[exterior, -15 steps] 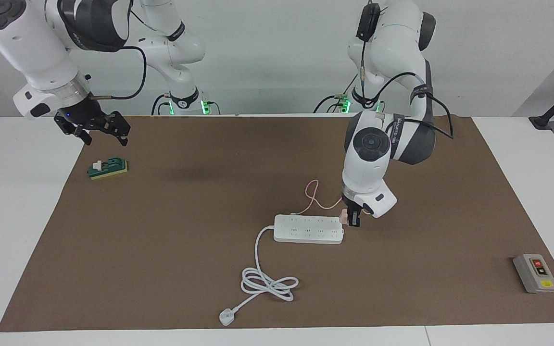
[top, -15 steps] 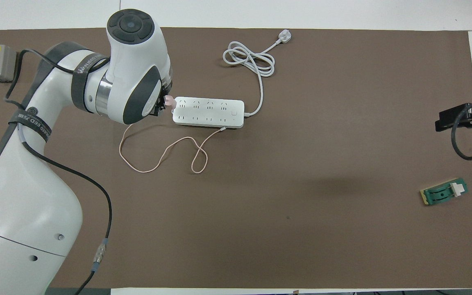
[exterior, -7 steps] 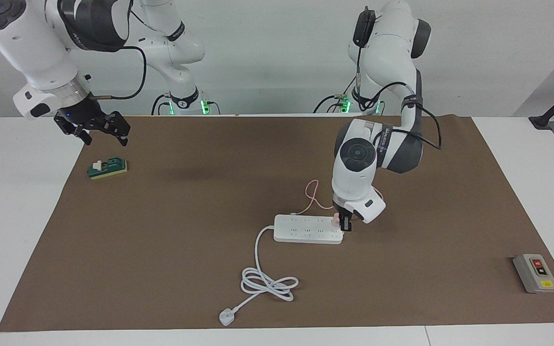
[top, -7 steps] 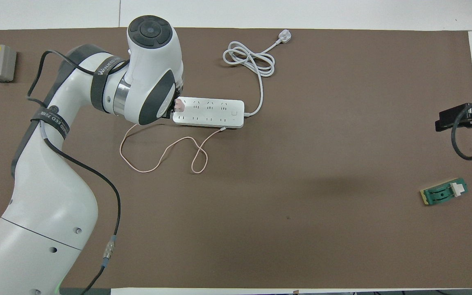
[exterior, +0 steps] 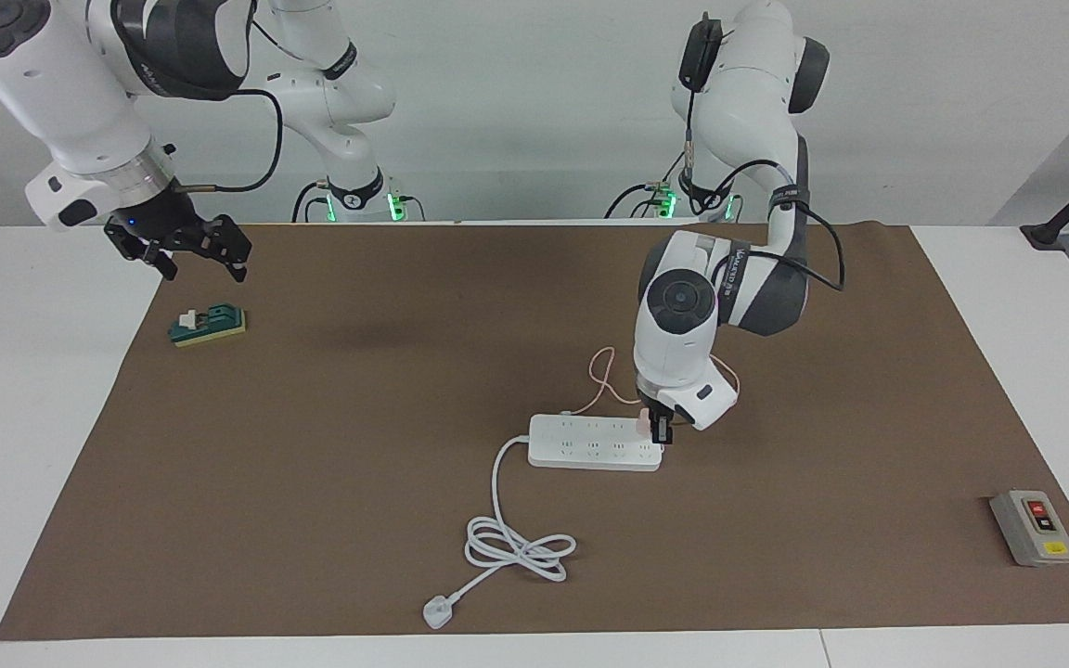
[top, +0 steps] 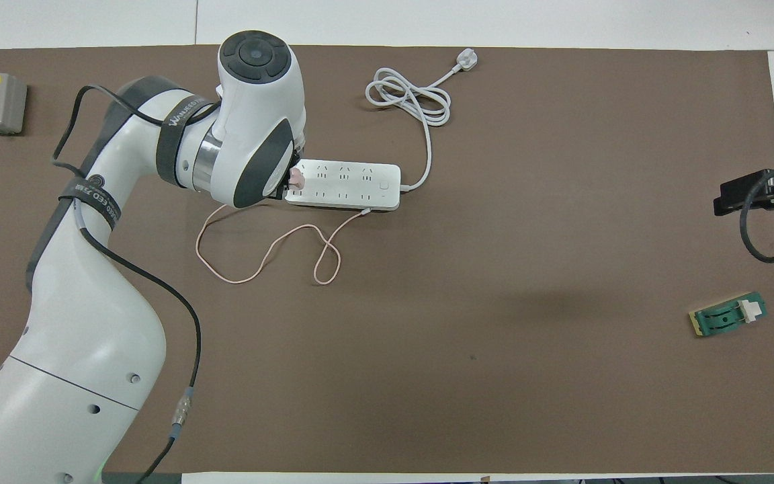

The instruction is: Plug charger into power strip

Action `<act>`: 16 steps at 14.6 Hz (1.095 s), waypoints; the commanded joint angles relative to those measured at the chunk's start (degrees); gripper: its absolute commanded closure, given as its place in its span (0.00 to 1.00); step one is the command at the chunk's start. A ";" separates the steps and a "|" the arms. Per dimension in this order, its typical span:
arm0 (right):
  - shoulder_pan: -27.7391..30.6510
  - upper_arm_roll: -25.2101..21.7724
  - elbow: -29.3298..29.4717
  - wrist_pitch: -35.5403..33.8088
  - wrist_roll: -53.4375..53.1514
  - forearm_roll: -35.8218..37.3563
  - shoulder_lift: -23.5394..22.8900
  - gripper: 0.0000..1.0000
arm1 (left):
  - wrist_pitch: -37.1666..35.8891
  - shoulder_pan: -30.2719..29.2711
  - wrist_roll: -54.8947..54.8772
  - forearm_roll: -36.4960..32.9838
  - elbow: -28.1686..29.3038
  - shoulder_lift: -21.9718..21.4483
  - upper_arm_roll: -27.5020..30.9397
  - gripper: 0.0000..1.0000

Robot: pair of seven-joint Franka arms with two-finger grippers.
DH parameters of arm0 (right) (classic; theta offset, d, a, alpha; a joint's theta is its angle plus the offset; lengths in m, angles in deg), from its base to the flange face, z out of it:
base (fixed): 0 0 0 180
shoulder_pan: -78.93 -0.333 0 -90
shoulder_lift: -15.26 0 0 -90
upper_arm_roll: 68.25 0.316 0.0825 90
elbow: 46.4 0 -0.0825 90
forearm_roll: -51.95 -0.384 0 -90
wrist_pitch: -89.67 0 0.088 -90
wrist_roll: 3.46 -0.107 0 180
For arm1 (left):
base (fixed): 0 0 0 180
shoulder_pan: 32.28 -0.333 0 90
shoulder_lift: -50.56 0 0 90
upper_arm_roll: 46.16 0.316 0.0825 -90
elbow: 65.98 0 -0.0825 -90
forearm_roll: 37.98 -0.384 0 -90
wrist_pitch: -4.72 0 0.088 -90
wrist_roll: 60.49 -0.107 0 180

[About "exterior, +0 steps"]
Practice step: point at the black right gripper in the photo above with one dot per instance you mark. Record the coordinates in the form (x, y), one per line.
(159, 223)

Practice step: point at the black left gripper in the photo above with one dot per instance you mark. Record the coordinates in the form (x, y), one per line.
(653, 408)

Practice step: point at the pink charger adapter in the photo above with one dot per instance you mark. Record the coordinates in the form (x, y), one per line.
(643, 426)

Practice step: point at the white power strip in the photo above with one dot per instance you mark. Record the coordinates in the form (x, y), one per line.
(590, 445)

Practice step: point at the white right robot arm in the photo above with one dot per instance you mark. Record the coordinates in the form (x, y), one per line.
(61, 83)

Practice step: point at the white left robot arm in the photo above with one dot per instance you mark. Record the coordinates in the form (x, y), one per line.
(678, 306)

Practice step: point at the brown table mat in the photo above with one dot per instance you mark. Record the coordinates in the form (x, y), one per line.
(776, 538)

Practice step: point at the green knife switch block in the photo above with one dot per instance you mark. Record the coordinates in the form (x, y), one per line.
(219, 323)

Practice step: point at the grey on-off switch box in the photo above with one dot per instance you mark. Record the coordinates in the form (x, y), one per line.
(1031, 533)

